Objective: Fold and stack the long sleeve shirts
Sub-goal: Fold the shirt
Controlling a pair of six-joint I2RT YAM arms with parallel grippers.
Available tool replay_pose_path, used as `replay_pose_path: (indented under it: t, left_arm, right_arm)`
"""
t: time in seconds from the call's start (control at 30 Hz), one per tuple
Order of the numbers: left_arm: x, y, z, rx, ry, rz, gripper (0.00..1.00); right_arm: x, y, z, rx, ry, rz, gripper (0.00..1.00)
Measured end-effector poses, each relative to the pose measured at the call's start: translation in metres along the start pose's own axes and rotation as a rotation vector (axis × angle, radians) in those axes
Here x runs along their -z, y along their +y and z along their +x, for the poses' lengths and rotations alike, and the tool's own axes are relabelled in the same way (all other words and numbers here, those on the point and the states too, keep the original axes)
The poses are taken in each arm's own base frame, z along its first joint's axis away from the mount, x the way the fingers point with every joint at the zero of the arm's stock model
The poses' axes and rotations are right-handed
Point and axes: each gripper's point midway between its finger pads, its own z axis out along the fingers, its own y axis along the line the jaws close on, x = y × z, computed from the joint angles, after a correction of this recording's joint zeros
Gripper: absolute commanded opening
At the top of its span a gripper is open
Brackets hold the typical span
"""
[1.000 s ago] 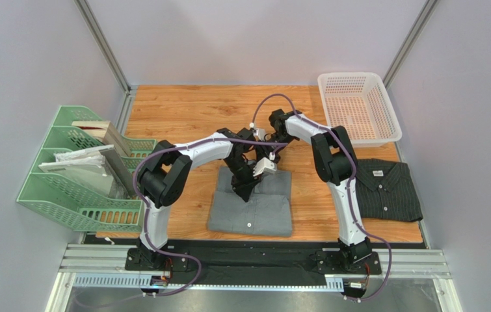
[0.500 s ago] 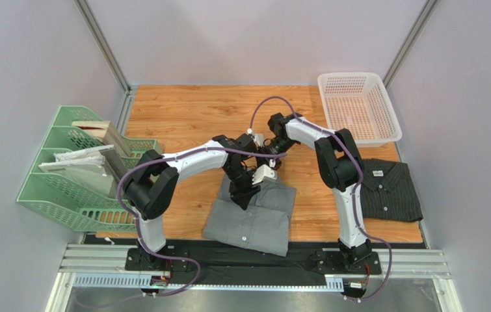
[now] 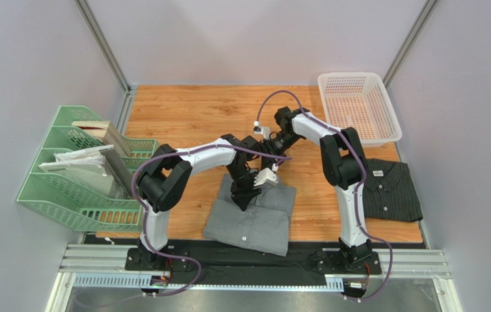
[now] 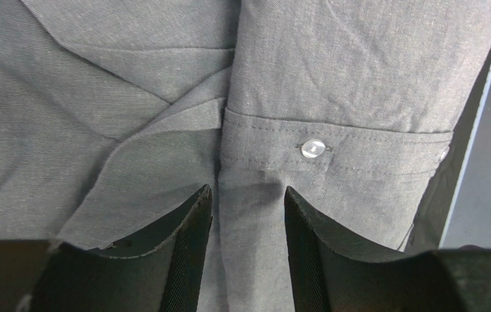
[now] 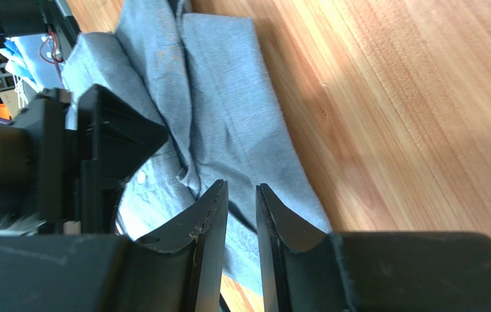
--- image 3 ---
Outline papers in file rack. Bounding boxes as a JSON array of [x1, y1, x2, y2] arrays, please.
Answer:
[[38, 144, 131, 200]]

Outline white plastic basket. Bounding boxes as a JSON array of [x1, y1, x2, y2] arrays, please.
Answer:
[[317, 71, 403, 148]]

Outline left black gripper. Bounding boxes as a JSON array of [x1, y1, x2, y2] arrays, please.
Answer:
[[226, 164, 263, 212]]

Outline green plastic file rack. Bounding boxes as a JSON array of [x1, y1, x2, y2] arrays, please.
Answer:
[[16, 105, 142, 233]]

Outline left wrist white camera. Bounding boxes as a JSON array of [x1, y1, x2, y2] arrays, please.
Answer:
[[254, 164, 280, 187]]

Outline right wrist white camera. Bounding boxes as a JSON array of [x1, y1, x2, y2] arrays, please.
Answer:
[[253, 120, 271, 140]]

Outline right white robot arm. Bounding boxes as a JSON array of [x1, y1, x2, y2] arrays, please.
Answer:
[[261, 107, 372, 271]]

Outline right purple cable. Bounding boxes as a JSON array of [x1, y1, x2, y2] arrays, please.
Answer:
[[255, 90, 394, 302]]

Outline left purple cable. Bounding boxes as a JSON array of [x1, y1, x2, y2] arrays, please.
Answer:
[[131, 143, 293, 298]]

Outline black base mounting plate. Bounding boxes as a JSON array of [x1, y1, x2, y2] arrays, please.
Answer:
[[125, 240, 382, 287]]

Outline grey long sleeve shirt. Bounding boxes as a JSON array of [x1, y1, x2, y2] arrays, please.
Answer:
[[203, 174, 297, 257]]

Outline aluminium front frame rail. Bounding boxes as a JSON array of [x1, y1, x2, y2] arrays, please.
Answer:
[[46, 240, 462, 311]]

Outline wrist white camera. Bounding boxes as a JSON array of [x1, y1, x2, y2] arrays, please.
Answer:
[[254, 164, 280, 187], [253, 120, 271, 140]]

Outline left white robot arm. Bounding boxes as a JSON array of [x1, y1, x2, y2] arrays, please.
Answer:
[[131, 134, 262, 263]]

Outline dark striped folded shirt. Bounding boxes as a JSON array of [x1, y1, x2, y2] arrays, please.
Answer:
[[362, 159, 423, 222]]

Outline purple cable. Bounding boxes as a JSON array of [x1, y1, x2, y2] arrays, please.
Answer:
[[255, 90, 394, 302], [131, 143, 293, 298]]

